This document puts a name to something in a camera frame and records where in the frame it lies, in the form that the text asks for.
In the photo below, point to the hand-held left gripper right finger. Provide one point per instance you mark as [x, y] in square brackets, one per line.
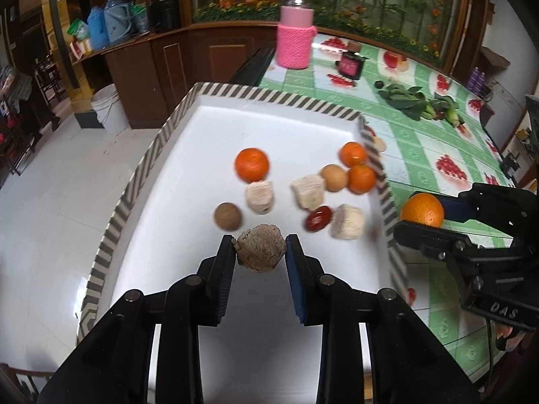
[297, 277]

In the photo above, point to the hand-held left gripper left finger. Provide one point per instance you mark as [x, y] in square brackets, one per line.
[225, 277]

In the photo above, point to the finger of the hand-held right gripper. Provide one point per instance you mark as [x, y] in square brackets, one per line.
[457, 210]
[438, 240]

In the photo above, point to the large orange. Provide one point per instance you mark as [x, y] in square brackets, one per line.
[422, 210]

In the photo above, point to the dark brown round longan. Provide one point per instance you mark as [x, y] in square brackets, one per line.
[228, 216]

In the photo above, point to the red date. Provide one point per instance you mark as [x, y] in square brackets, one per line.
[318, 219]

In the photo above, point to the beige corn piece with hole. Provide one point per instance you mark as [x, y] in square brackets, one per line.
[259, 196]

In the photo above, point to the white tray with striped rim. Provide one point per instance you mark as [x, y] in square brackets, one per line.
[189, 155]

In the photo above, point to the person's right hand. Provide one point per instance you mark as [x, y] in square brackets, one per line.
[507, 338]

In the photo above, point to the black device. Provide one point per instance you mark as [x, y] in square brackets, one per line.
[509, 160]

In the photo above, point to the light green cabbage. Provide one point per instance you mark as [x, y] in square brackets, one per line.
[454, 117]

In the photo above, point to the small orange tangerine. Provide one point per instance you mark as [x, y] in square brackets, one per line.
[361, 178]
[251, 164]
[353, 153]

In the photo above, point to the tan round longan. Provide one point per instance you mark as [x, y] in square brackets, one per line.
[334, 177]

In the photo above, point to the leafy green vegetable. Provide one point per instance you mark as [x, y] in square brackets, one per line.
[444, 102]

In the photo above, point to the dark green leaf vegetable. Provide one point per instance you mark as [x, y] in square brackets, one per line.
[402, 96]

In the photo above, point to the purple bottle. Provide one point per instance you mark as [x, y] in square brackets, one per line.
[474, 79]
[482, 82]

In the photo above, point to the brown cardboard box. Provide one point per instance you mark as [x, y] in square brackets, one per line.
[495, 57]

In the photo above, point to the black jar with cork lid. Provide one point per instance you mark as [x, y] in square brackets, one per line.
[350, 66]

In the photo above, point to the white bucket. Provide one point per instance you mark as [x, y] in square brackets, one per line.
[109, 107]

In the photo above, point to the wooden cabinet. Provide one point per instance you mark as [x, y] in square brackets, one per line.
[177, 75]

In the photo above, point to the artificial flower display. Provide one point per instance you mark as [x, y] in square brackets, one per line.
[379, 4]

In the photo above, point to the pink knit-covered jar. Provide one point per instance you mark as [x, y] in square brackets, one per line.
[294, 46]

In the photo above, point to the dark wooden chair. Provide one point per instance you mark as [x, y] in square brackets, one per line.
[46, 80]

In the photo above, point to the green plastic bottle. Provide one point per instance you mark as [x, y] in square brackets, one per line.
[141, 17]

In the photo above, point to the black pot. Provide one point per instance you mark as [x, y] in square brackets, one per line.
[166, 8]

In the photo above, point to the blue thermos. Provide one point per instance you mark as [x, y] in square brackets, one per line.
[97, 29]

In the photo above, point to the grey kettle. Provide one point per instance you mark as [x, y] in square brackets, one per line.
[120, 17]

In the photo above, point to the green packet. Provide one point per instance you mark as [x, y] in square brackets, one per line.
[78, 29]

